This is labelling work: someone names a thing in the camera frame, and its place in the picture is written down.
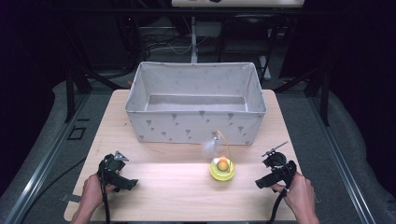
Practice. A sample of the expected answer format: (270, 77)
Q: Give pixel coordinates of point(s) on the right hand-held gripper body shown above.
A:
(281, 169)

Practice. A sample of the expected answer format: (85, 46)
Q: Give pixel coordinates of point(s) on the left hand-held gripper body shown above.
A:
(109, 166)

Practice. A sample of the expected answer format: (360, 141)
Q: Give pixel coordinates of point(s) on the yellow cat toy with feather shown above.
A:
(221, 174)

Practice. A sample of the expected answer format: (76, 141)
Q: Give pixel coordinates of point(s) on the white printed fabric storage box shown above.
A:
(193, 127)

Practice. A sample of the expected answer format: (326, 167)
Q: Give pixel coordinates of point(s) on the person's right hand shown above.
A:
(300, 196)

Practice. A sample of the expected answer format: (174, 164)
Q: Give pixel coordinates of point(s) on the person's left hand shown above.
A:
(91, 194)

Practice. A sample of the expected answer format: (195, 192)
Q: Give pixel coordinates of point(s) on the grey tape strip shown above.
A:
(71, 198)

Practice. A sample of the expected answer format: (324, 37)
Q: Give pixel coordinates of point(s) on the black chair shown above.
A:
(246, 34)

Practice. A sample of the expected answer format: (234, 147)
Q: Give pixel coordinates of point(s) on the white metal stand pole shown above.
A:
(194, 40)

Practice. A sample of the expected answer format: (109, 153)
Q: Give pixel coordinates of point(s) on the white desk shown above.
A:
(236, 2)

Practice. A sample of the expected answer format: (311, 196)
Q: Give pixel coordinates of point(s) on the aluminium floor rail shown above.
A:
(341, 161)
(46, 161)

